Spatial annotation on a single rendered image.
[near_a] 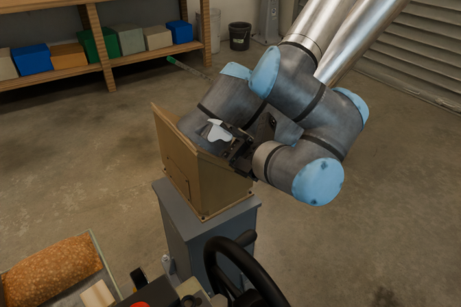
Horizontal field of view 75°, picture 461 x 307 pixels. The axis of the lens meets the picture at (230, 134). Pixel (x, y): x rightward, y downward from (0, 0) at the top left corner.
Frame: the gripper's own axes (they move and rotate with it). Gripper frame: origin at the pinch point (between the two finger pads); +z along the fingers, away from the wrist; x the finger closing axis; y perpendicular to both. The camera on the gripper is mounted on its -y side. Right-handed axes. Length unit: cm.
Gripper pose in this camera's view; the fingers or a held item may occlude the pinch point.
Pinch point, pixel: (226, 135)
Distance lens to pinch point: 83.3
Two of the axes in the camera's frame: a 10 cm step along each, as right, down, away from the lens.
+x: 5.9, 6.3, 5.1
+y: -6.2, 7.6, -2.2
